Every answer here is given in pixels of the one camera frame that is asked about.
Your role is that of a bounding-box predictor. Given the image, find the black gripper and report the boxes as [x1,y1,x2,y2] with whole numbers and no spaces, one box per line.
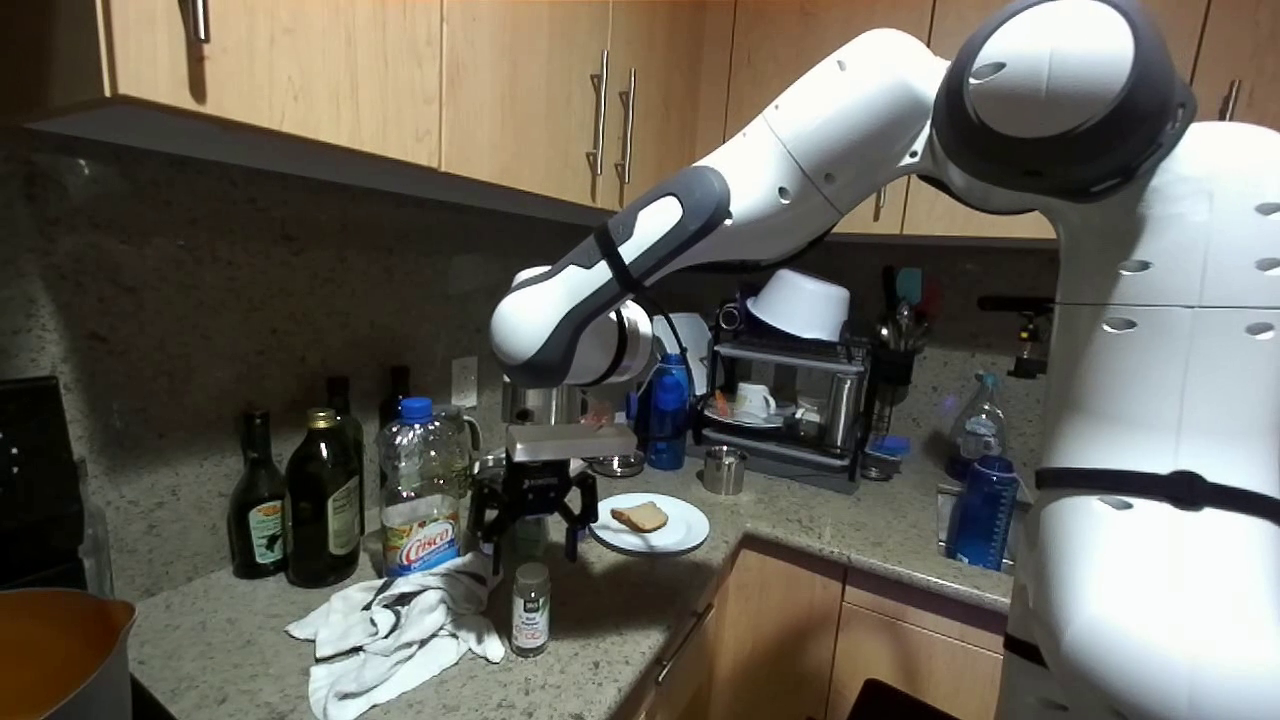
[472,423,635,556]

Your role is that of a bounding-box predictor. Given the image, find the small spice shaker bottle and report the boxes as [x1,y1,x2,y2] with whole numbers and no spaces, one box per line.
[512,563,551,652]

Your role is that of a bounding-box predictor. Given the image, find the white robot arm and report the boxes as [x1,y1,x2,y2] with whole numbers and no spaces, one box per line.
[486,0,1280,720]

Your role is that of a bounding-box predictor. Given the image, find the clear plastic water bottle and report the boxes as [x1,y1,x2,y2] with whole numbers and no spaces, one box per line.
[380,394,464,575]

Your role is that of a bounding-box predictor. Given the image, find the slice of brown bread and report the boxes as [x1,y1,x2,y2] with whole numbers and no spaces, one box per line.
[611,499,666,534]

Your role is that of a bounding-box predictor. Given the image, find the dark olive oil bottle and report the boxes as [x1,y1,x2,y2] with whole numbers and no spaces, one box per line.
[285,407,361,588]

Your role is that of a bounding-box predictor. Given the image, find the blue spray bottle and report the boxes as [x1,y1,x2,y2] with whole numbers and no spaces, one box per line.
[635,356,693,472]

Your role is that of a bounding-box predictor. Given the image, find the dark green wine bottle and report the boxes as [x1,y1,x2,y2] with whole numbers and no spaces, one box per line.
[227,412,285,581]

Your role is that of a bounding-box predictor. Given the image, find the white crumpled cloth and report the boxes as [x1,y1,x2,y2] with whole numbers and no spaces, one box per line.
[289,573,506,720]

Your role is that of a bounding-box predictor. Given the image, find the white round plate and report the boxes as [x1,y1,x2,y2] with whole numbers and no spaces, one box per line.
[591,492,713,556]

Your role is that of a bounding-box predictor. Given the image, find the small metal cup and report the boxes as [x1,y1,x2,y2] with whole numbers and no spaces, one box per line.
[698,445,745,497]

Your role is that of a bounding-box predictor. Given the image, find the black dish rack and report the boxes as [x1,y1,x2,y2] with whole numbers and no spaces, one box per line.
[694,302,869,476]

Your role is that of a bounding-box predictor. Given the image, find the white bowl upside down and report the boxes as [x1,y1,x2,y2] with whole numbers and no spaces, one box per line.
[746,269,850,344]

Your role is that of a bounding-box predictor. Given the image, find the orange cooking pot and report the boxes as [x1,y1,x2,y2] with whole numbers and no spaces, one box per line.
[0,588,137,720]

